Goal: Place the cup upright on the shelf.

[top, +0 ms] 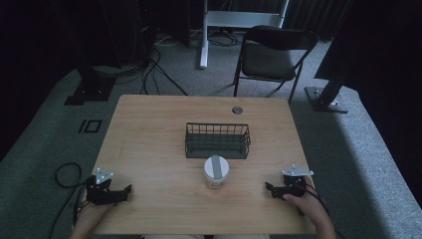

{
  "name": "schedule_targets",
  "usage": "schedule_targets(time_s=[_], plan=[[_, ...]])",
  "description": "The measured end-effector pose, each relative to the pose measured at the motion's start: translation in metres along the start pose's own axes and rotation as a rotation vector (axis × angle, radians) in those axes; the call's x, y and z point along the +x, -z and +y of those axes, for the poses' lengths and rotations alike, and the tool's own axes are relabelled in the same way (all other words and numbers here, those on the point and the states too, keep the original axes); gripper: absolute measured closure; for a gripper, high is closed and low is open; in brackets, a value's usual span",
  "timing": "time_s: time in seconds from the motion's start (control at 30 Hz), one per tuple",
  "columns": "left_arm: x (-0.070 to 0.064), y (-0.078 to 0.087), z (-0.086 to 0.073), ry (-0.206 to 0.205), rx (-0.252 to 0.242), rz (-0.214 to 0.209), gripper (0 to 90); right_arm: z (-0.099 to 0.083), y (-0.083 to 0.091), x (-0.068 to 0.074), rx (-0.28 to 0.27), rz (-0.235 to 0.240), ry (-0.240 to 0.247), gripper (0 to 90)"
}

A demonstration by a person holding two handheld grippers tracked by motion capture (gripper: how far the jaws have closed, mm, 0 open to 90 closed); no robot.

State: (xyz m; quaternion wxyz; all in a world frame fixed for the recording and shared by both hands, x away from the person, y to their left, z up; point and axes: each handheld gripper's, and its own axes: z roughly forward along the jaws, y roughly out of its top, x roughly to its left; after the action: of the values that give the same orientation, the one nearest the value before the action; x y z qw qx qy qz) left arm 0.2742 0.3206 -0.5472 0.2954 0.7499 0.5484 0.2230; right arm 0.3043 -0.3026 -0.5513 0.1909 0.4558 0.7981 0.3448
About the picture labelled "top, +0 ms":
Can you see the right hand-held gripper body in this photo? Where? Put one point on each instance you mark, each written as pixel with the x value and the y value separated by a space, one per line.
pixel 295 181

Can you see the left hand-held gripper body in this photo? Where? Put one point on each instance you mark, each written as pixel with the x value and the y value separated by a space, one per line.
pixel 99 192

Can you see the person's left hand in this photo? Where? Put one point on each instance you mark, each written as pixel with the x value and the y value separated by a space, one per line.
pixel 91 212

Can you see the person's right hand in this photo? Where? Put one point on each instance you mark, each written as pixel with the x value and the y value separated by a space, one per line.
pixel 308 205

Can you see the clear jar with white lid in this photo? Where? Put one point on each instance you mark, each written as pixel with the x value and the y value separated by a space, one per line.
pixel 216 171

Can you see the grey round table grommet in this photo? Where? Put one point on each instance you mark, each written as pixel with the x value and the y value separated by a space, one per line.
pixel 237 110

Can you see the black metal stand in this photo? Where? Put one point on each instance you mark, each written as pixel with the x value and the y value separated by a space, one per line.
pixel 91 86
pixel 326 96

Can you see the black folding chair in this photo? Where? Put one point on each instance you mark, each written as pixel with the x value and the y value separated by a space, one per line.
pixel 272 56

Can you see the white desk frame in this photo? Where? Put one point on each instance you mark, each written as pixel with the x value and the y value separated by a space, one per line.
pixel 232 20

